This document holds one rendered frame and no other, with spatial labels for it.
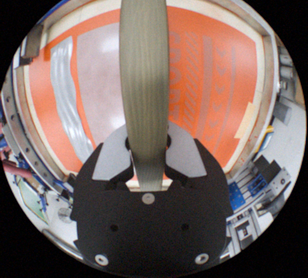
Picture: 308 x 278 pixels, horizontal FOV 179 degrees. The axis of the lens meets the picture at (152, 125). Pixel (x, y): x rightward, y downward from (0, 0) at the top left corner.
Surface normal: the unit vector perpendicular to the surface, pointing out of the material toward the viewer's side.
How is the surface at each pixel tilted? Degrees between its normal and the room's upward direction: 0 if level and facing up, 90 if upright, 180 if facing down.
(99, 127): 0
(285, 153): 90
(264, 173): 90
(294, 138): 90
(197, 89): 0
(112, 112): 0
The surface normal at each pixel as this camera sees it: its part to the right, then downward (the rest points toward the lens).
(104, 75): 0.04, 0.47
